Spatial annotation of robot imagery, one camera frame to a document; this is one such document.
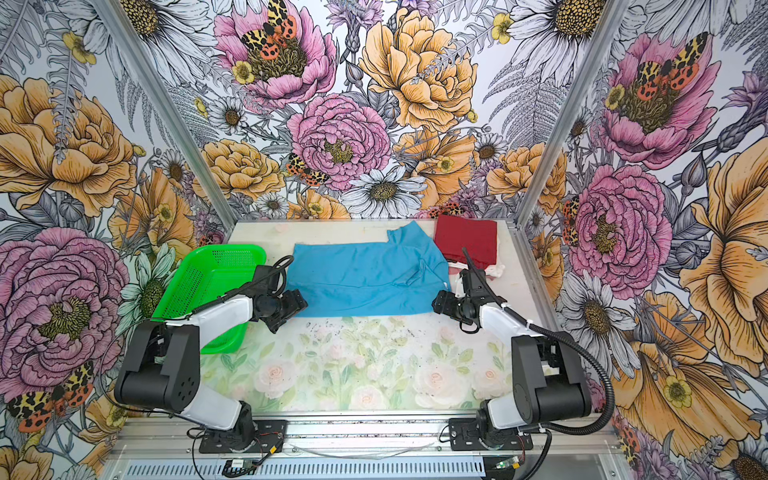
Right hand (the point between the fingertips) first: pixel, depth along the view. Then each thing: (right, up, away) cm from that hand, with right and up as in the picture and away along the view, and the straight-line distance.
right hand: (443, 314), depth 92 cm
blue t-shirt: (-12, +11, +13) cm, 21 cm away
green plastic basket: (-79, +11, +11) cm, 80 cm away
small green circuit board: (-53, -33, -19) cm, 65 cm away
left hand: (-44, -1, +1) cm, 44 cm away
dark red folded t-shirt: (+16, +24, +20) cm, 35 cm away
